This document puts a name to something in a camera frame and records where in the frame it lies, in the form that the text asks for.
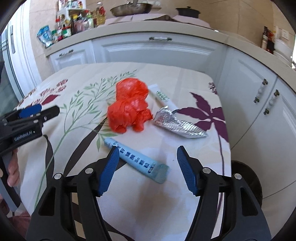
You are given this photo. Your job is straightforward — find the floral tablecloth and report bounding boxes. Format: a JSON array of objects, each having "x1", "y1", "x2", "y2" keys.
[{"x1": 18, "y1": 62, "x2": 231, "y2": 240}]

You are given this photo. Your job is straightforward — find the blue snack packet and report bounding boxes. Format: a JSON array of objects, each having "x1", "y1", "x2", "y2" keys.
[{"x1": 37, "y1": 25, "x2": 53, "y2": 48}]

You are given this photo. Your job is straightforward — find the left cabinet door handle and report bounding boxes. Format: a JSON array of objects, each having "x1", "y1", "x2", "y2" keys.
[{"x1": 253, "y1": 78, "x2": 268, "y2": 103}]

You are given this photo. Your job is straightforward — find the right cabinet door handle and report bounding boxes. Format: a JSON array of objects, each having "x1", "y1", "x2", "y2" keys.
[{"x1": 263, "y1": 89, "x2": 280, "y2": 115}]

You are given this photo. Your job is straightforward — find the white stacked bowls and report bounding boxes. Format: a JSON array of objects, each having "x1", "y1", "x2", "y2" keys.
[{"x1": 273, "y1": 39, "x2": 292, "y2": 67}]

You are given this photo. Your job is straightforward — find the black trash bin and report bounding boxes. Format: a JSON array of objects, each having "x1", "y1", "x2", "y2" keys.
[{"x1": 231, "y1": 160, "x2": 263, "y2": 207}]

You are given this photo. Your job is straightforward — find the dark oil bottle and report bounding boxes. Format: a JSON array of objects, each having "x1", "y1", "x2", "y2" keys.
[{"x1": 261, "y1": 26, "x2": 268, "y2": 50}]

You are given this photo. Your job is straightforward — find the red seasoning package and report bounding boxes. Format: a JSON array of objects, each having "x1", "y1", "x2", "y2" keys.
[{"x1": 266, "y1": 29, "x2": 274, "y2": 54}]

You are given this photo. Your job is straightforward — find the person's left hand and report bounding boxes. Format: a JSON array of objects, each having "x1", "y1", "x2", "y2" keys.
[{"x1": 7, "y1": 149, "x2": 20, "y2": 187}]

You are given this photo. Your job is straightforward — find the black cooking pot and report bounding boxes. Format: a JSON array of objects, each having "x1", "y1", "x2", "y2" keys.
[{"x1": 176, "y1": 6, "x2": 200, "y2": 19}]

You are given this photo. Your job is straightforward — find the white condiment rack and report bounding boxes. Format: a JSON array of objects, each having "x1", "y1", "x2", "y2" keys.
[{"x1": 56, "y1": 8, "x2": 94, "y2": 41}]

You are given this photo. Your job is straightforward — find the cabinet door handle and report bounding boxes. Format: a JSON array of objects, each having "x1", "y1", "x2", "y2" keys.
[
  {"x1": 253, "y1": 78, "x2": 268, "y2": 103},
  {"x1": 263, "y1": 89, "x2": 280, "y2": 115}
]

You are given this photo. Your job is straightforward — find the light blue tube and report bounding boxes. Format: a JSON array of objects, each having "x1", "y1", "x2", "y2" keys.
[{"x1": 104, "y1": 138, "x2": 170, "y2": 184}]

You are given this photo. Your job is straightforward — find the red plastic bag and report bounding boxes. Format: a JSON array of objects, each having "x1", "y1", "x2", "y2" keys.
[{"x1": 107, "y1": 78, "x2": 152, "y2": 133}]

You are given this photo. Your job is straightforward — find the silver foil wrapper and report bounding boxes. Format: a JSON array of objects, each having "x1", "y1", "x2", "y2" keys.
[{"x1": 153, "y1": 106, "x2": 207, "y2": 138}]

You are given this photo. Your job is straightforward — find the white wall socket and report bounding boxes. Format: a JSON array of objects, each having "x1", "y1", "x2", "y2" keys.
[{"x1": 281, "y1": 29, "x2": 290, "y2": 40}]

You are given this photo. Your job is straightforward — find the steel wok pan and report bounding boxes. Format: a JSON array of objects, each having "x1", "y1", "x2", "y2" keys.
[{"x1": 110, "y1": 1, "x2": 152, "y2": 17}]

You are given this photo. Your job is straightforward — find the cooking oil bottle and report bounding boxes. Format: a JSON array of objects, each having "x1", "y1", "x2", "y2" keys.
[{"x1": 95, "y1": 2, "x2": 106, "y2": 26}]

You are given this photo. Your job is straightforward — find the small drawer handle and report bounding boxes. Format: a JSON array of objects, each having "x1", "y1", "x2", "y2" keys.
[{"x1": 59, "y1": 49, "x2": 74, "y2": 57}]

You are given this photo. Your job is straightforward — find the pink stove cover cloth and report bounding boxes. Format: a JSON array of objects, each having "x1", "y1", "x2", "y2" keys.
[{"x1": 105, "y1": 14, "x2": 211, "y2": 29}]

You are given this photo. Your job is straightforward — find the white green-print tube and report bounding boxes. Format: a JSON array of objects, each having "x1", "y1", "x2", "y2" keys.
[{"x1": 148, "y1": 84, "x2": 179, "y2": 113}]

